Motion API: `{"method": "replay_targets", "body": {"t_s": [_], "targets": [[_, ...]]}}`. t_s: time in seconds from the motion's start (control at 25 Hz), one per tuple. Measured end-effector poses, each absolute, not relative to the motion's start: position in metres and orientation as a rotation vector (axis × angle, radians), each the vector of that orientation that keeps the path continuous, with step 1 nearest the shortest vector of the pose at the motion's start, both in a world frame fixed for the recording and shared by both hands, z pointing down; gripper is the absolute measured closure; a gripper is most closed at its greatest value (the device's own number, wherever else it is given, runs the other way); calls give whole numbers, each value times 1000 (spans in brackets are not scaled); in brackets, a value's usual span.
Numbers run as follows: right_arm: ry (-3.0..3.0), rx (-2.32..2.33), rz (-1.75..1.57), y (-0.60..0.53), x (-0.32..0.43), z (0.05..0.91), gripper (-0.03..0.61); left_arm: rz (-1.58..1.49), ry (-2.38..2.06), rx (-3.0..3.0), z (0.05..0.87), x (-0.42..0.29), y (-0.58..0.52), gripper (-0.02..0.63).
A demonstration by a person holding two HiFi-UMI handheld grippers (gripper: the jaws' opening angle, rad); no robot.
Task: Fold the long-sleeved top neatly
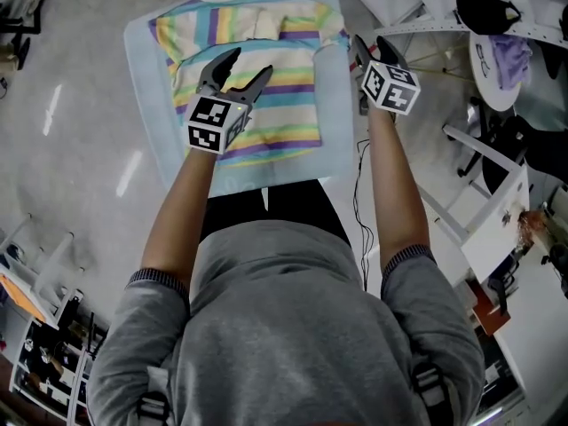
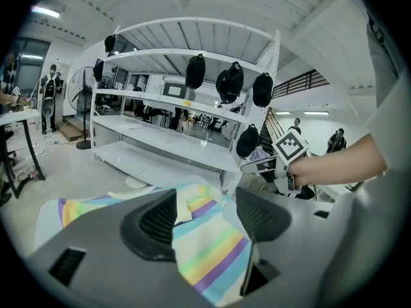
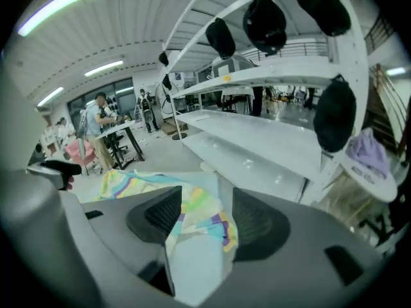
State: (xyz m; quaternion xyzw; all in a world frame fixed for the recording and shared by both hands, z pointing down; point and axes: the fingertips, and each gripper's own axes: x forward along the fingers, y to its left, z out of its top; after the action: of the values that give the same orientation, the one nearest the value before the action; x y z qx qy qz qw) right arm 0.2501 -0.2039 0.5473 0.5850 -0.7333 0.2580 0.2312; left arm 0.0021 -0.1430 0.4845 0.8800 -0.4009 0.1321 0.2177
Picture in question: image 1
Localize orange box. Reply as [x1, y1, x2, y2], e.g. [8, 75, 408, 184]
[470, 294, 511, 337]

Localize white frame stand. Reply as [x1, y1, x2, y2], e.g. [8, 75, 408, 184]
[0, 213, 85, 327]

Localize black frame table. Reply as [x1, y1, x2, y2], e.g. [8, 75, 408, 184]
[0, 0, 71, 35]

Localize orange sheet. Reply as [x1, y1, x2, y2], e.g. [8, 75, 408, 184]
[0, 275, 48, 323]

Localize person's grey sweatshirt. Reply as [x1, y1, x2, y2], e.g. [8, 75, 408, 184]
[86, 219, 487, 426]

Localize light blue padded table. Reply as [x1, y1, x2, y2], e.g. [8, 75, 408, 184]
[122, 0, 356, 199]

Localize white cluttered shelf unit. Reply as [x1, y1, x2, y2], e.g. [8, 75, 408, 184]
[8, 317, 110, 423]

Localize white square stool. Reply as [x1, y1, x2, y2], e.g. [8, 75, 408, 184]
[416, 124, 532, 283]

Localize thin black cable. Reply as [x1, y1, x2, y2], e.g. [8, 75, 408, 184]
[352, 138, 378, 292]

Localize person's left forearm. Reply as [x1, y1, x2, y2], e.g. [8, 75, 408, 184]
[140, 151, 218, 283]

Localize yellow metal table legs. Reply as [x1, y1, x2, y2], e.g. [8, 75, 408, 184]
[406, 40, 476, 83]

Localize grey backpack strap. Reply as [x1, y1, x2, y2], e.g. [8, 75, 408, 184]
[412, 361, 449, 426]
[135, 366, 172, 426]

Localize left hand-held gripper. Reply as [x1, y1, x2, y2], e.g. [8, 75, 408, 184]
[184, 46, 274, 155]

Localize black hanging cap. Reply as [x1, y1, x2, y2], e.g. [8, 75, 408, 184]
[455, 0, 523, 36]

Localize black-rimmed glasses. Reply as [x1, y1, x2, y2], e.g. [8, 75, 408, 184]
[474, 44, 492, 73]

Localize black office chair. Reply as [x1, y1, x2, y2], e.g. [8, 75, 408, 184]
[456, 98, 568, 194]

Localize person's black trousers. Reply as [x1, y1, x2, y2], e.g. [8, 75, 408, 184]
[199, 179, 351, 243]

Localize pastel striped shirt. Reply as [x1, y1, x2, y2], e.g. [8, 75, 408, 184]
[148, 0, 351, 169]

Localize person's right forearm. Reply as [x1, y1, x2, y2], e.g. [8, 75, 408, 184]
[367, 106, 436, 270]

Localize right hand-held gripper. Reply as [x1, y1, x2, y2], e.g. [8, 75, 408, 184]
[352, 35, 422, 117]

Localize crumpled purple cloth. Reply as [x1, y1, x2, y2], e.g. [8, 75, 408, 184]
[490, 33, 533, 91]

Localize round white side table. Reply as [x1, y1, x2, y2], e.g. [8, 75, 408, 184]
[469, 33, 533, 113]

